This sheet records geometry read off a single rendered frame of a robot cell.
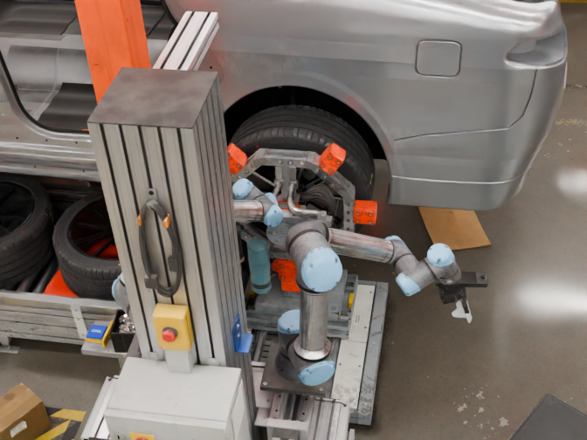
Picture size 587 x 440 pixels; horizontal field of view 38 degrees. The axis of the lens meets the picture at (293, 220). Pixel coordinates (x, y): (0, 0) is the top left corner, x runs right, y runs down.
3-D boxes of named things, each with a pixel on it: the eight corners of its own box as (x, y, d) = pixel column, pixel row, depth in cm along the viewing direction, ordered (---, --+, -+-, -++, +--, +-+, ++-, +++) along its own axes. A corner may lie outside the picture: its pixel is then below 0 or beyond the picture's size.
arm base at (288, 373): (316, 384, 283) (315, 364, 277) (272, 379, 286) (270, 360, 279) (322, 350, 295) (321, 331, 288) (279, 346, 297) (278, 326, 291)
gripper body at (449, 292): (441, 285, 285) (433, 268, 276) (466, 281, 283) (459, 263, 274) (444, 305, 281) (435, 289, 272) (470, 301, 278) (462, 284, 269)
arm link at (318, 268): (319, 353, 281) (325, 224, 247) (336, 385, 270) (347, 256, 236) (285, 362, 277) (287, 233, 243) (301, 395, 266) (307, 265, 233)
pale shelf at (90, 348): (192, 334, 357) (191, 330, 355) (181, 366, 344) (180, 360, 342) (96, 325, 364) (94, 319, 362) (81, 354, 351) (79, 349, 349)
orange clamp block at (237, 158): (248, 155, 344) (231, 141, 341) (245, 167, 338) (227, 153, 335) (238, 165, 348) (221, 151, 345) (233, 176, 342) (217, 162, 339)
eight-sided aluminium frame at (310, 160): (355, 256, 367) (355, 153, 332) (353, 266, 362) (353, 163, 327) (233, 245, 376) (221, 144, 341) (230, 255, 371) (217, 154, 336)
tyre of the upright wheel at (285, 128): (350, 241, 396) (396, 130, 352) (344, 275, 378) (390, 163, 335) (216, 199, 394) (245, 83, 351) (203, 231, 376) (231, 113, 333)
